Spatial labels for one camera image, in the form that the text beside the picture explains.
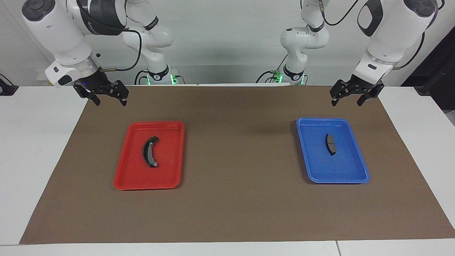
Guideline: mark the white wall socket box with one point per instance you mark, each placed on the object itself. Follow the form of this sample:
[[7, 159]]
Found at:
[[44, 82]]

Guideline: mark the curved grey brake shoe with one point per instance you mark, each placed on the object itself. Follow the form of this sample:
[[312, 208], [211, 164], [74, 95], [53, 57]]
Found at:
[[149, 153]]

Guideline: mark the black furniture piece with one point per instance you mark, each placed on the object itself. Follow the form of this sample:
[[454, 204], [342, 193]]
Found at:
[[433, 67]]

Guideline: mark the brown table mat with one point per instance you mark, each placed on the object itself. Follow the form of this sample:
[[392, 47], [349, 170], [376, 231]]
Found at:
[[234, 199]]

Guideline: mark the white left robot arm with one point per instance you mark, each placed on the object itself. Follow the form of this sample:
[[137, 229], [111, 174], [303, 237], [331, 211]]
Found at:
[[391, 32]]

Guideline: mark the red plastic tray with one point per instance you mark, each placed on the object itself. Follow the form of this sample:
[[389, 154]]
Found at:
[[167, 160]]

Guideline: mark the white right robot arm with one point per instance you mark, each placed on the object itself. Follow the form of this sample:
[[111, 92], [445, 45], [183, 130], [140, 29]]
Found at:
[[60, 35]]

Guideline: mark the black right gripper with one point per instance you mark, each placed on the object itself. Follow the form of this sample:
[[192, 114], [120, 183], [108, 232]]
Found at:
[[101, 85]]

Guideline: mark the black clamp object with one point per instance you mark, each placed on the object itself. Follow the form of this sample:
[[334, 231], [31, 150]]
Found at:
[[7, 89]]

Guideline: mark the dark brake pad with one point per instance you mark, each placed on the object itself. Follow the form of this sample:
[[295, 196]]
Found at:
[[331, 144]]

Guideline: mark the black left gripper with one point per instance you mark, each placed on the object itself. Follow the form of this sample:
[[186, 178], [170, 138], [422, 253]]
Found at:
[[355, 87]]

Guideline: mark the blue plastic tray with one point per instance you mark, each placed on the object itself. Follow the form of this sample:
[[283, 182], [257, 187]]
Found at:
[[341, 167]]

